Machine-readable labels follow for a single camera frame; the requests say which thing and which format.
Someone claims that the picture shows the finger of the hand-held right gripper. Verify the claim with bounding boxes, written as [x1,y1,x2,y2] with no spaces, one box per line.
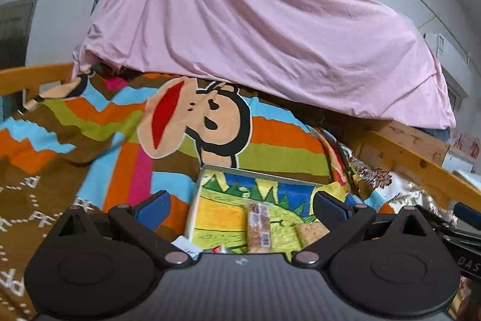
[432,204,481,241]

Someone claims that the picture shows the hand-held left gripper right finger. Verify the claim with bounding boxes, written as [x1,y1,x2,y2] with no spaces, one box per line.
[291,190,438,268]

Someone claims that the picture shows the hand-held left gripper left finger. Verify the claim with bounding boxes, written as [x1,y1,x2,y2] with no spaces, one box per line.
[48,190,192,267]

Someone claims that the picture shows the grey metal tray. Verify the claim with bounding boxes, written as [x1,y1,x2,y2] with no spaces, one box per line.
[184,164,339,256]

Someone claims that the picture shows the clear rice crisp bar packet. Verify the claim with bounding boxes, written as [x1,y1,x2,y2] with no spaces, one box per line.
[295,222,331,251]

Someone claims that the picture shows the white stickered cabinet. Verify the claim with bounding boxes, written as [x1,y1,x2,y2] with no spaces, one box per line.
[449,129,481,173]

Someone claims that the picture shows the silver brown floral cloth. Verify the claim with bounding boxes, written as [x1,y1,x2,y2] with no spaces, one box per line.
[338,140,459,226]

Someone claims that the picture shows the colourful printed tray liner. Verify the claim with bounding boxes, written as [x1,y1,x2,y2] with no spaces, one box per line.
[193,172,331,254]

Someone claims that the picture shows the labelled cereal bar packet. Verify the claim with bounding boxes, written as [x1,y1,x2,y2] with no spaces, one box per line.
[246,201,274,254]

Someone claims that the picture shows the striped monkey printed blanket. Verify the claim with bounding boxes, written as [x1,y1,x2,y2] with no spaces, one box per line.
[0,67,380,321]

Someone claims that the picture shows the white air conditioner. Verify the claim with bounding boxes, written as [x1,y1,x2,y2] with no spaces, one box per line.
[423,31,470,66]

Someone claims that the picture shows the pink bed sheet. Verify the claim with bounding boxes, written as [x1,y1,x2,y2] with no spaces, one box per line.
[71,0,457,130]

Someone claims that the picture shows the grey door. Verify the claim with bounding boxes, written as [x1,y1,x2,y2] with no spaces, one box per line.
[0,0,39,70]

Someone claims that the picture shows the wooden bed frame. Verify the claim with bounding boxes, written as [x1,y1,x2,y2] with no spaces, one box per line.
[0,61,481,211]

